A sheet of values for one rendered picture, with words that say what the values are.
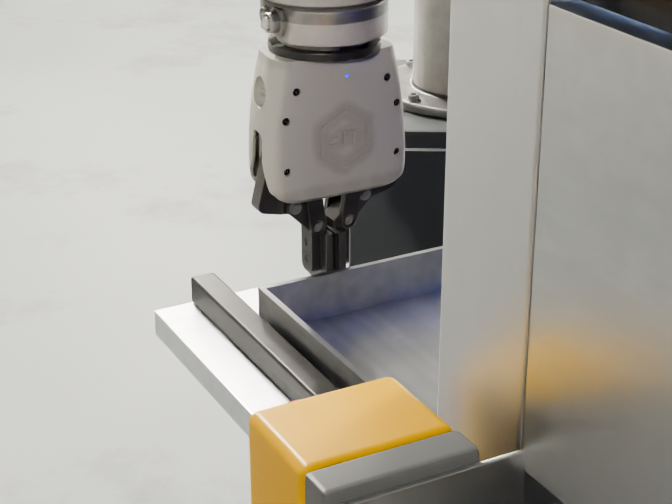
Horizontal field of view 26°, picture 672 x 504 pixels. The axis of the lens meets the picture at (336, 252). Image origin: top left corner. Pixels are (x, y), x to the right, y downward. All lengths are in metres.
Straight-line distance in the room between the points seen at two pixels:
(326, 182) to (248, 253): 2.31
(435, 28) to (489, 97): 0.94
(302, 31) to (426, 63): 0.60
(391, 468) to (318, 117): 0.42
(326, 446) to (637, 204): 0.17
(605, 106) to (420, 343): 0.50
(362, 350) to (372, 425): 0.38
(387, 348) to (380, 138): 0.14
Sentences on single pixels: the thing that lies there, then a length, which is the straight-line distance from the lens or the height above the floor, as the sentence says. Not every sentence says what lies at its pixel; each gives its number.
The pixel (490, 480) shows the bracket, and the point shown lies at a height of 1.02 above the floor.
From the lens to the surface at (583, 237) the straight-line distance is 0.54.
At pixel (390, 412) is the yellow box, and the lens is 0.61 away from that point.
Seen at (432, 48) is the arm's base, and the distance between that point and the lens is 1.51.
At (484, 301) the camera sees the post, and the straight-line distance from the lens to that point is 0.60.
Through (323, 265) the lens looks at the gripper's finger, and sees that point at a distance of 1.01.
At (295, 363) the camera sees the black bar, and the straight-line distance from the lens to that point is 0.92.
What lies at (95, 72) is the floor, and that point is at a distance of 4.61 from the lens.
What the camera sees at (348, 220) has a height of 0.95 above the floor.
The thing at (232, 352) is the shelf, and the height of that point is 0.88.
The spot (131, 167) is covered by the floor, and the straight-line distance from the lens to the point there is 3.81.
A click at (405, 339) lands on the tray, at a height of 0.88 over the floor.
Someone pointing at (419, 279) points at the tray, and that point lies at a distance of 1.05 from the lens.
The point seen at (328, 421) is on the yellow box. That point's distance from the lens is 0.61.
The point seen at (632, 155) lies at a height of 1.17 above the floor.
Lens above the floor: 1.34
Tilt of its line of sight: 24 degrees down
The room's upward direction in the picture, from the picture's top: straight up
